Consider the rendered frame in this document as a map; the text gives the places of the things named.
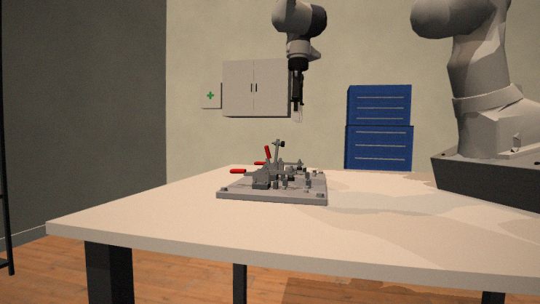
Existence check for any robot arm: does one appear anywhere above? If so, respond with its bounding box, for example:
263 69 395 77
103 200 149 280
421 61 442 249
271 0 540 159

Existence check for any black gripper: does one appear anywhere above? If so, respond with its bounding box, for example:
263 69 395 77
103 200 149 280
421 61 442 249
288 57 309 122

